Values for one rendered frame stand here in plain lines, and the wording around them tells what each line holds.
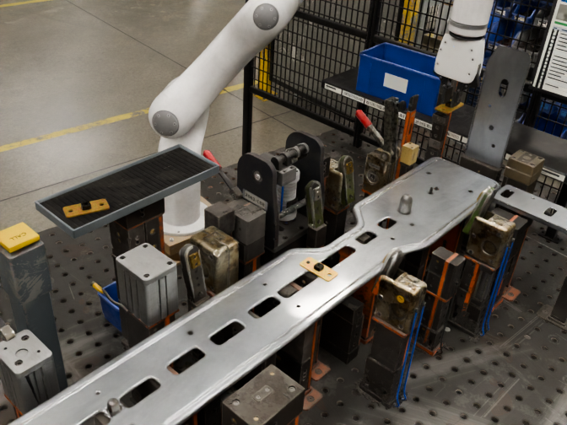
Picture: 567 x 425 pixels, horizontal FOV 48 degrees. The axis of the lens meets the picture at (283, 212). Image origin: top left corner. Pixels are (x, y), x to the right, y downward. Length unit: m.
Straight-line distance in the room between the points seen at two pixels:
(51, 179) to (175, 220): 1.95
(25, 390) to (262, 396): 0.39
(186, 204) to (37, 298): 0.64
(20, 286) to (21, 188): 2.44
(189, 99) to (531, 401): 1.10
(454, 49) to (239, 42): 0.50
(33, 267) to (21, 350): 0.17
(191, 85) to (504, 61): 0.83
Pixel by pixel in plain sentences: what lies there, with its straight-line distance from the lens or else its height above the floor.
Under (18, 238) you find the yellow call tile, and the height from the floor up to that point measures 1.16.
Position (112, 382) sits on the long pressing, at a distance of 1.16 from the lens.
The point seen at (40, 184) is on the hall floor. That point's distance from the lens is 3.70.
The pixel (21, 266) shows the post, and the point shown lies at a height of 1.12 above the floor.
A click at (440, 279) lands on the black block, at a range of 1.53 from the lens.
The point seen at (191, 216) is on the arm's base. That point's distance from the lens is 1.85.
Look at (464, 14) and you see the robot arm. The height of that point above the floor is 1.48.
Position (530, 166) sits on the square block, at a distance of 1.84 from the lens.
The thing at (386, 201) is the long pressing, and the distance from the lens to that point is 1.64.
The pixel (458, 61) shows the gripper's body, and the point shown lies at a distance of 1.53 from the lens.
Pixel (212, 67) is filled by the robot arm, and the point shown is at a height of 1.29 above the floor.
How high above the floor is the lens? 1.86
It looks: 34 degrees down
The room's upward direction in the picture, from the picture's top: 4 degrees clockwise
